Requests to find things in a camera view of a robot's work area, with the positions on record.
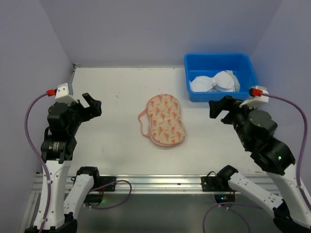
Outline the white bra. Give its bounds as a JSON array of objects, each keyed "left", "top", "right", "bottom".
[{"left": 190, "top": 70, "right": 241, "bottom": 92}]

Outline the floral pink laundry bag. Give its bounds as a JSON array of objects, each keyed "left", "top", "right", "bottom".
[{"left": 138, "top": 94, "right": 186, "bottom": 147}]

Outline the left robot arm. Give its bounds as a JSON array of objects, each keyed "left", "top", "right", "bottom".
[{"left": 25, "top": 93, "right": 102, "bottom": 233}]

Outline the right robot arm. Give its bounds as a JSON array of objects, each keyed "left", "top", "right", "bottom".
[{"left": 209, "top": 96, "right": 311, "bottom": 233}]

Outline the blue plastic bin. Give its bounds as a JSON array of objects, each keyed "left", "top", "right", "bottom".
[{"left": 184, "top": 53, "right": 258, "bottom": 102}]

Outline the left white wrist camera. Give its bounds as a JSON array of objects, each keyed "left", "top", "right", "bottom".
[{"left": 54, "top": 83, "right": 78, "bottom": 104}]

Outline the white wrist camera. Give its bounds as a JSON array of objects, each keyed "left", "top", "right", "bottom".
[
  {"left": 239, "top": 85, "right": 269, "bottom": 109},
  {"left": 54, "top": 83, "right": 78, "bottom": 104}
]

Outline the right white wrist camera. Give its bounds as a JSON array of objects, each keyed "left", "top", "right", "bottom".
[{"left": 239, "top": 85, "right": 269, "bottom": 109}]

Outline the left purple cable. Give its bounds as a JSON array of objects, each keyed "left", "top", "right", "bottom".
[{"left": 24, "top": 89, "right": 57, "bottom": 233}]

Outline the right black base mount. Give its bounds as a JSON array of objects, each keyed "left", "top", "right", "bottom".
[{"left": 201, "top": 171, "right": 236, "bottom": 208}]

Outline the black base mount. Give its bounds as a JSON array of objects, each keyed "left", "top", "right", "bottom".
[
  {"left": 84, "top": 176, "right": 117, "bottom": 206},
  {"left": 201, "top": 171, "right": 236, "bottom": 208}
]

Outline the aluminium mounting rail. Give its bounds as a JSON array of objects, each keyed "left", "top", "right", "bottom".
[{"left": 31, "top": 173, "right": 280, "bottom": 195}]

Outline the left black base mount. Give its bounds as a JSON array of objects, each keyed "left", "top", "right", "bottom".
[{"left": 84, "top": 176, "right": 117, "bottom": 206}]

